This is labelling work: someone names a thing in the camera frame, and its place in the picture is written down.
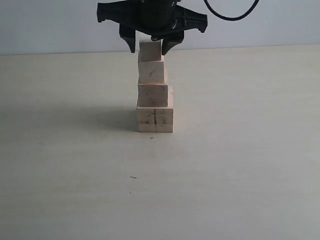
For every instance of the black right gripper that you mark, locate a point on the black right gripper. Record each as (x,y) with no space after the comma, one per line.
(157,18)

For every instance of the smallest wooden cube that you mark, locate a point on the smallest wooden cube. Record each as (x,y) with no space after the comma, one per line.
(150,51)

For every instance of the small wooden cube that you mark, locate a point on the small wooden cube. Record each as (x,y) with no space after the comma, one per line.
(153,71)

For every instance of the medium wooden cube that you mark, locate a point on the medium wooden cube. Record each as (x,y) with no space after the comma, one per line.
(154,95)

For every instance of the large wooden base cube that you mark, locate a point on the large wooden base cube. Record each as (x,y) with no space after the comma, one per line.
(155,119)

